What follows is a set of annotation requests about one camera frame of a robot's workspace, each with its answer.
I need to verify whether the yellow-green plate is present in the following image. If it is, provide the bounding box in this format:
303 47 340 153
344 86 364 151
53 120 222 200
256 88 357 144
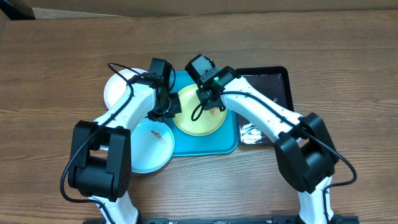
173 84 227 136

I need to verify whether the light blue plate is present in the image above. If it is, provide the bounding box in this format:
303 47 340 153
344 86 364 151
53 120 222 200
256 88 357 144
131 118 175 174

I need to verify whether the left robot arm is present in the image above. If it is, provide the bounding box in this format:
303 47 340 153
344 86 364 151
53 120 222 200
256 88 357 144
60 72 180 223

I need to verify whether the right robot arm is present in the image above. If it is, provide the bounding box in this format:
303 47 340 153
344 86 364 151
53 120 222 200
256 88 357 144
189 65 340 223

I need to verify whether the teal plastic tray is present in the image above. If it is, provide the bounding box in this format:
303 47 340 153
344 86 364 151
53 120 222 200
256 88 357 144
147 68 239 158

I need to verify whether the black rectangular tray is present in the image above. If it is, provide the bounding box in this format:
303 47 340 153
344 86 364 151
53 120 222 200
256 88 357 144
237 66 294 146

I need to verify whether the white plate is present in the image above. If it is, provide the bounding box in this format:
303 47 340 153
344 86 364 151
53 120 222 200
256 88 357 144
103 68 147 109

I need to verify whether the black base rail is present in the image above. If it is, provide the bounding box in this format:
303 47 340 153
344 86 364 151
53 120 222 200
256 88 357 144
83 215 360 224

